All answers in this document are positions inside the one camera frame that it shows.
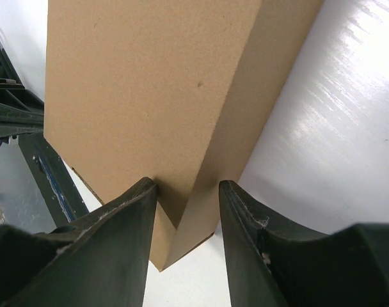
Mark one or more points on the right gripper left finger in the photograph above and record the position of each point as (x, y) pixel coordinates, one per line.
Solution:
(100, 259)

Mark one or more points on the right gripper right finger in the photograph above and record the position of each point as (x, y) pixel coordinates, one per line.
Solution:
(274, 261)

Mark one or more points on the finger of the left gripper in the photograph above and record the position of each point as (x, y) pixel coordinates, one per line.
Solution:
(21, 111)

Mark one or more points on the brown cardboard box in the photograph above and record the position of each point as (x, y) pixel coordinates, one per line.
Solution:
(178, 91)

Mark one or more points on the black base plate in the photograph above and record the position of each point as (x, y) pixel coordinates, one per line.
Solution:
(37, 193)

